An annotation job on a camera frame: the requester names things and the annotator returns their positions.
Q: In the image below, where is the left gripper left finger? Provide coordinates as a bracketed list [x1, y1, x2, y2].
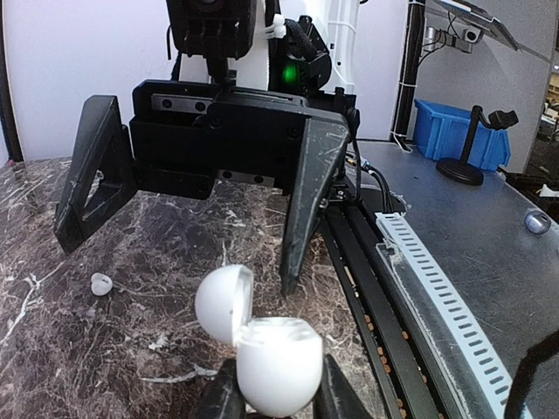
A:
[197, 359, 245, 419]

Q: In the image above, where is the white slotted cable duct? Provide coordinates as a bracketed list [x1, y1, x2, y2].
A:
[375, 212, 512, 418]

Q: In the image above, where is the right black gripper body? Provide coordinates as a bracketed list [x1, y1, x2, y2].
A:
[129, 80, 349, 200]

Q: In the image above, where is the black desk stand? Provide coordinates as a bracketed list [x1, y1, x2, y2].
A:
[436, 105, 519, 186]

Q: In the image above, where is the black front frame rail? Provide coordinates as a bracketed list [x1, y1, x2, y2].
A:
[320, 203, 461, 418]

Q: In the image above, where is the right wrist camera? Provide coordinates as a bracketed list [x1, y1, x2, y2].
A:
[166, 0, 257, 59]

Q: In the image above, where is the grey round knob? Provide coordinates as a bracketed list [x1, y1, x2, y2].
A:
[524, 209, 551, 236]

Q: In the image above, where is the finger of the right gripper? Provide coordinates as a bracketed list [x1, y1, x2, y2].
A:
[53, 95, 138, 255]
[279, 116, 349, 296]

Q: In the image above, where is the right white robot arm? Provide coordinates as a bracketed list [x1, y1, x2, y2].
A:
[53, 1, 360, 293]

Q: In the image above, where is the white earbud charging case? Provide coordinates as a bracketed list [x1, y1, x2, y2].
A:
[195, 264, 324, 418]

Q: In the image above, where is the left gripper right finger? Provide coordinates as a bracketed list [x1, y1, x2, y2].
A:
[313, 354, 372, 419]

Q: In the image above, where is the white earbud left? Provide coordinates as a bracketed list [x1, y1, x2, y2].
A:
[91, 272, 114, 297]

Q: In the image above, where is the blue plastic bin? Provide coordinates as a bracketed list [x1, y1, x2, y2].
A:
[413, 100, 511, 172]

